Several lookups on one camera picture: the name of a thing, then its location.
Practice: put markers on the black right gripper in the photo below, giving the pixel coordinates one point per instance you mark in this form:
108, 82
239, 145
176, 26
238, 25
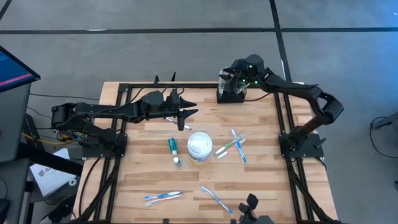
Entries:
237, 76

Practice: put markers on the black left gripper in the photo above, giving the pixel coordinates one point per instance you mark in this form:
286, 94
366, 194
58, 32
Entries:
173, 105

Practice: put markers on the Lysol disinfecting wipes canister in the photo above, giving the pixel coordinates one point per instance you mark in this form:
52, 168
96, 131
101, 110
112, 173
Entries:
200, 146

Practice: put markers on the blue toothbrush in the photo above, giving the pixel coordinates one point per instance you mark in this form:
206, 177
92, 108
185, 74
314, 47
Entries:
164, 195
217, 200
243, 155

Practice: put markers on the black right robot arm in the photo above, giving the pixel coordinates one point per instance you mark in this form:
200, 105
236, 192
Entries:
298, 90

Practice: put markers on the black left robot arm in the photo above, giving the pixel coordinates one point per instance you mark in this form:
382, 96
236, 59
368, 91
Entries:
102, 109

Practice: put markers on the black mesh organizer caddy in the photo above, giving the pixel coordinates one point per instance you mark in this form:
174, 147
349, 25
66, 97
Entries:
230, 99

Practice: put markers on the wrapped white orange toothbrush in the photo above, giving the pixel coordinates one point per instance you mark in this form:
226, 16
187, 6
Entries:
163, 200

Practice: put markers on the black jointed device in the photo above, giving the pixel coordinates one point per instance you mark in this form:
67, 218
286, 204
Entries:
250, 205

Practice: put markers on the white tape roll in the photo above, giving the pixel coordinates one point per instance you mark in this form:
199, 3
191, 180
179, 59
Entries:
70, 182

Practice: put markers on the black floor beam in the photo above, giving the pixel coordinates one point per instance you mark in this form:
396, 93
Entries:
49, 160

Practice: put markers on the white paper booklet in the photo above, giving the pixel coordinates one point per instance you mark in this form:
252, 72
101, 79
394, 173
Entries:
49, 177

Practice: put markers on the black bulky object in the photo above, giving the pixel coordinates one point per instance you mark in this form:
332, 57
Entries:
62, 210

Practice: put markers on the grey cabinet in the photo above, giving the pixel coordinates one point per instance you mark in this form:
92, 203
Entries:
14, 124

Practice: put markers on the computer monitor blue screen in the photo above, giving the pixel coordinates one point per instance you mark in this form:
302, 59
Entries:
12, 71

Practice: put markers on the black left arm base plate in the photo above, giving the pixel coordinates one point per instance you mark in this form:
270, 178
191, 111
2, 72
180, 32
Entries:
102, 152

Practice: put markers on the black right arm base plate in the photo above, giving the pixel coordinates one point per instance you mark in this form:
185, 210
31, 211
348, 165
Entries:
308, 149

